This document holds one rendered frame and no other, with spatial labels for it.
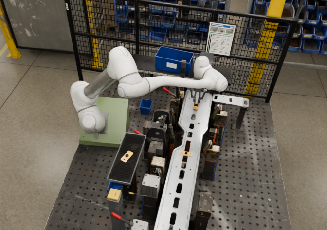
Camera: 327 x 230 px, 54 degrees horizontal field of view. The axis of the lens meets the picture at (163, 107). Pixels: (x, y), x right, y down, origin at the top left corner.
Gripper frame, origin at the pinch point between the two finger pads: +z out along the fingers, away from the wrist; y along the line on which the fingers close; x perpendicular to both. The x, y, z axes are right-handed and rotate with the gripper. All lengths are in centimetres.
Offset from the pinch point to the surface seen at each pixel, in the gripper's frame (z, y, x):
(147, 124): -2.5, -30.4, -34.2
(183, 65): -11.1, -15.6, 28.5
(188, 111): 5.4, -5.1, -6.7
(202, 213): 4, 16, -88
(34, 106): 105, -195, 57
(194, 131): 5.2, 2.5, -25.4
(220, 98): 5.9, 18.1, 15.3
